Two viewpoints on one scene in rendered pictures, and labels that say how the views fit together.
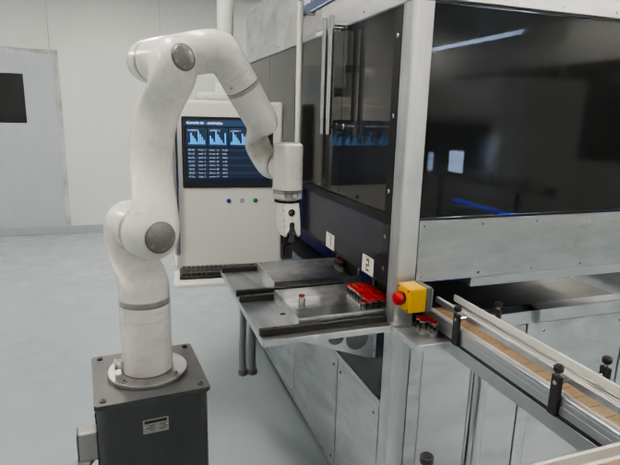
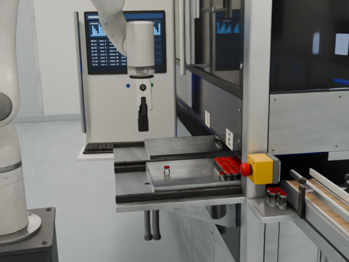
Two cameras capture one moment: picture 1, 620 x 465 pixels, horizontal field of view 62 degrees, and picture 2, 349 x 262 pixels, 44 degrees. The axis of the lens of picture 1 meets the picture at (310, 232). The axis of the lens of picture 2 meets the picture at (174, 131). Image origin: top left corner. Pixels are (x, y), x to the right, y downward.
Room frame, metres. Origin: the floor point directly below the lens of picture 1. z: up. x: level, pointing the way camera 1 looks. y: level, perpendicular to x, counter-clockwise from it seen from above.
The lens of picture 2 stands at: (0.18, -0.28, 1.40)
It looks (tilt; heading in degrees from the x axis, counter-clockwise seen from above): 14 degrees down; 11
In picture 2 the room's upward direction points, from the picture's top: 1 degrees counter-clockwise
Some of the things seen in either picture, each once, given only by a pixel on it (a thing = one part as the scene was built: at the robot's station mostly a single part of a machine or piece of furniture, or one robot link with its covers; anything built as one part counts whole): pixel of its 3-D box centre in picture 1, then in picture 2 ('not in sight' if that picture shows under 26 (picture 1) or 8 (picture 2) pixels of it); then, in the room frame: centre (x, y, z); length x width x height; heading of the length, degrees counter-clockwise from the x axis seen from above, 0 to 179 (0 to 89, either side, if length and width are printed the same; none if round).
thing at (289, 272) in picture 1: (307, 272); (186, 148); (1.92, 0.01, 0.90); 0.34 x 0.26 x 0.04; 109
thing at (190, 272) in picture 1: (226, 270); (124, 146); (2.19, 0.37, 0.82); 0.40 x 0.14 x 0.02; 104
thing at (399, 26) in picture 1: (390, 151); (241, 26); (1.53, -0.23, 1.40); 0.04 x 0.01 x 0.80; 19
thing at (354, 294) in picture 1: (359, 298); (223, 171); (1.62, -0.17, 0.90); 0.18 x 0.02 x 0.05; 20
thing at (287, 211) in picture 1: (287, 215); (142, 91); (1.46, 0.07, 1.21); 0.10 x 0.08 x 0.11; 19
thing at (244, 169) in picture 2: (399, 298); (247, 169); (1.39, -0.26, 0.99); 0.04 x 0.04 x 0.04; 19
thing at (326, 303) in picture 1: (335, 303); (198, 174); (1.59, -0.09, 0.90); 0.34 x 0.26 x 0.04; 110
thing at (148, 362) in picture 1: (146, 337); (2, 198); (1.18, 0.40, 0.95); 0.19 x 0.19 x 0.18
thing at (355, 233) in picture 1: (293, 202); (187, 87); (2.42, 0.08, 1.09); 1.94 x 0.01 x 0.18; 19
